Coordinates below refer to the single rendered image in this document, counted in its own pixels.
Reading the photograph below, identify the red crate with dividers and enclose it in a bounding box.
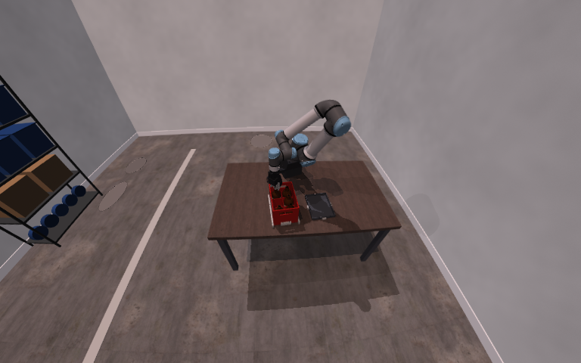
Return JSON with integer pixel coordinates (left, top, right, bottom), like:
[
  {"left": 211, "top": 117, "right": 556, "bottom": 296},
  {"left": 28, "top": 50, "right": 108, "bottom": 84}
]
[{"left": 269, "top": 184, "right": 299, "bottom": 225}]

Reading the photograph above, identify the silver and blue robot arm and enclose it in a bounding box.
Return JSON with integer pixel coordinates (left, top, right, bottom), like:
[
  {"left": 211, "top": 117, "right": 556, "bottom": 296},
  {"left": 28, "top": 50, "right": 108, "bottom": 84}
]
[{"left": 269, "top": 100, "right": 351, "bottom": 174}]

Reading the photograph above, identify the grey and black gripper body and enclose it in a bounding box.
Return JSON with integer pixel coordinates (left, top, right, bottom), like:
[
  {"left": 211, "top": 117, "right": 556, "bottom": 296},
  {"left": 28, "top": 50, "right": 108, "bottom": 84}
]
[{"left": 266, "top": 170, "right": 281, "bottom": 186}]

